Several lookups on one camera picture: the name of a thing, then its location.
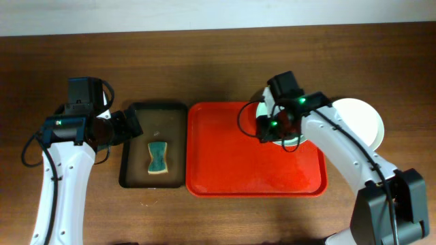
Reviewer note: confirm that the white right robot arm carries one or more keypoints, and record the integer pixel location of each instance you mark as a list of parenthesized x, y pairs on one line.
[(390, 206)]

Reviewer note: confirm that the light green plate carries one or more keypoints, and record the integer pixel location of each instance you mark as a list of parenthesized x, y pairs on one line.
[(261, 110)]

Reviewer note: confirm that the dark brown tray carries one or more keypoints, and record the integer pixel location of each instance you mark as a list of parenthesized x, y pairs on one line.
[(160, 122)]

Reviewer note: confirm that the green yellow sponge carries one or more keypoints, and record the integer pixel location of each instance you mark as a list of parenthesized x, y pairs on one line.
[(158, 152)]

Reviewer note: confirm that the light blue plate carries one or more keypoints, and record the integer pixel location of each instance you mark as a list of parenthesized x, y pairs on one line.
[(377, 132)]

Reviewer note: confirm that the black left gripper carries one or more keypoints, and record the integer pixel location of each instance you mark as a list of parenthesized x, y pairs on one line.
[(127, 123)]

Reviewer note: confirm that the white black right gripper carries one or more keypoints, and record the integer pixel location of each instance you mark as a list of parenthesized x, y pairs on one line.
[(264, 133)]

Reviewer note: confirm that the white plate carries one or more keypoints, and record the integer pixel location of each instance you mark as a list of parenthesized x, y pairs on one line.
[(358, 115)]

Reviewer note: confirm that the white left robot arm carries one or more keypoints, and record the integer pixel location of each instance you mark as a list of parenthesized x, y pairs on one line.
[(69, 145)]

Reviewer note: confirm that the red plastic tray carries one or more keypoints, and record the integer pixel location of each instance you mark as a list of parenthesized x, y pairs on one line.
[(224, 162)]

